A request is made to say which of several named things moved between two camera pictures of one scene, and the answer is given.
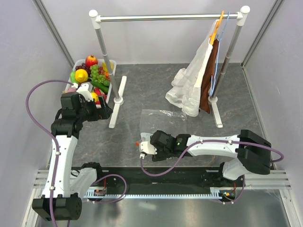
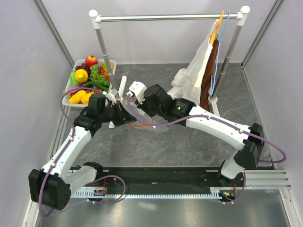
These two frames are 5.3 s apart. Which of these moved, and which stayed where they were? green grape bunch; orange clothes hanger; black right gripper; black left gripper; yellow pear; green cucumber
Moved: black left gripper; black right gripper
Stayed: yellow pear; green grape bunch; orange clothes hanger; green cucumber
